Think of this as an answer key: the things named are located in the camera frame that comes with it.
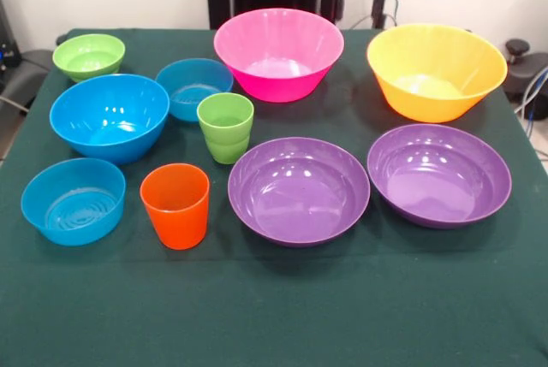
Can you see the pink bowl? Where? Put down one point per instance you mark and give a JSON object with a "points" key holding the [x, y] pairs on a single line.
{"points": [[278, 50]]}

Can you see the large blue bowl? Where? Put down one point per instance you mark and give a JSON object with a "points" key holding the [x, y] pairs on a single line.
{"points": [[107, 119]]}

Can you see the black grey equipment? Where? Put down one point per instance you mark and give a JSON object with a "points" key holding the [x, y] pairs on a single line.
{"points": [[32, 72]]}

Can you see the green cup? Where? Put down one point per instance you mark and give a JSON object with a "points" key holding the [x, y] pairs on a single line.
{"points": [[227, 140]]}

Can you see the small green bowl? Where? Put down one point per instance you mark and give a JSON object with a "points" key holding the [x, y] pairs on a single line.
{"points": [[87, 57]]}

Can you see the purple bowl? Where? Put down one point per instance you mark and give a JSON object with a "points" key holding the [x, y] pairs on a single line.
{"points": [[436, 179], [299, 196]]}

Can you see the small blue bowl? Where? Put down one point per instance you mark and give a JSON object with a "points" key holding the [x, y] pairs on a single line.
{"points": [[192, 80], [73, 204]]}

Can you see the orange cup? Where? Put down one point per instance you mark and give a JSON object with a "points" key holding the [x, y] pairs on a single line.
{"points": [[177, 213]]}

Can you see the dark green tablecloth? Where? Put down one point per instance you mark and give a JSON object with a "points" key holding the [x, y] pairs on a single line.
{"points": [[274, 307]]}

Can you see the yellow bowl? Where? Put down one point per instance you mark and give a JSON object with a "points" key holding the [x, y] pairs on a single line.
{"points": [[436, 67]]}

